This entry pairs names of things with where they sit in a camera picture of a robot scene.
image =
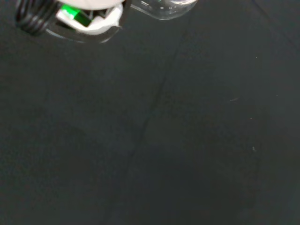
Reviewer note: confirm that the black bench cloth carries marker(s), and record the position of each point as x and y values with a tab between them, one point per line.
150	131

